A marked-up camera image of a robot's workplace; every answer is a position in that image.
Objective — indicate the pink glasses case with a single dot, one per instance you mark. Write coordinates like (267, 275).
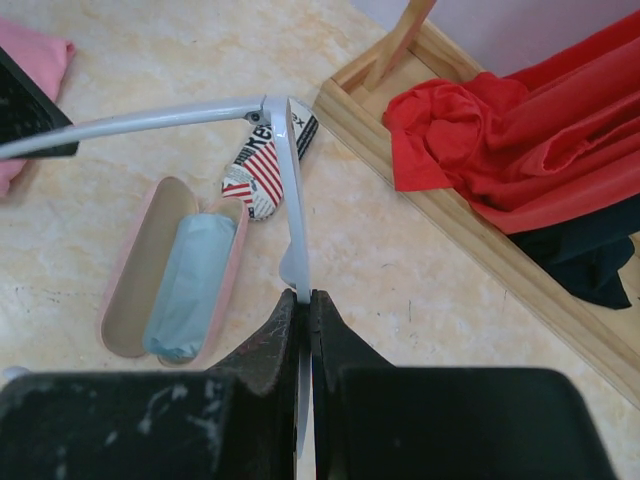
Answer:
(136, 276)

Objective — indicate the white frame sunglasses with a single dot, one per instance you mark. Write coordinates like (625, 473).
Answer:
(270, 111)

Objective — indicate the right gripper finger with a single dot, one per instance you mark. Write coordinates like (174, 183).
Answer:
(376, 420)
(235, 420)

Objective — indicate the flag print glasses case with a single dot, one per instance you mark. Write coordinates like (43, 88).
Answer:
(254, 175)

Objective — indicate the red hanging garment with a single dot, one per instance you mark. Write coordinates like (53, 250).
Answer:
(541, 146)

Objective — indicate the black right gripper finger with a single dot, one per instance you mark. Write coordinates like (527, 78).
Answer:
(25, 109)

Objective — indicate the dark hanging garment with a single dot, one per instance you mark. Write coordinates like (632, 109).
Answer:
(584, 255)

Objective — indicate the light blue cloth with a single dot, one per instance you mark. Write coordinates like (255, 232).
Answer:
(184, 305)

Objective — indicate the pink folded cloth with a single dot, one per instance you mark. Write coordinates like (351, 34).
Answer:
(33, 66)

